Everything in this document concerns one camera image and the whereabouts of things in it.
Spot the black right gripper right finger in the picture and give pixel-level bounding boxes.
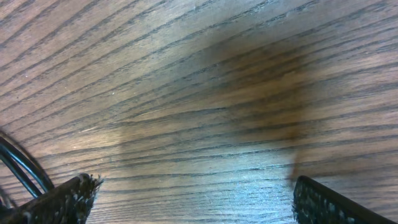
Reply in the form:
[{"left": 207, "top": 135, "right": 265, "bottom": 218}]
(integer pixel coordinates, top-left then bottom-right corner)
[{"left": 293, "top": 175, "right": 397, "bottom": 224}]

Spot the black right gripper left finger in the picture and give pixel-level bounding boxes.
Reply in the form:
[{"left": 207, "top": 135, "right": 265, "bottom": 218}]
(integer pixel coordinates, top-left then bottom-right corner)
[{"left": 1, "top": 173, "right": 104, "bottom": 224}]

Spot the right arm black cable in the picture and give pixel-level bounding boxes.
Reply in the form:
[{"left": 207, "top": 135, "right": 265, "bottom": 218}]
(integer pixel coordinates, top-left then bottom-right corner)
[{"left": 0, "top": 130, "right": 55, "bottom": 209}]

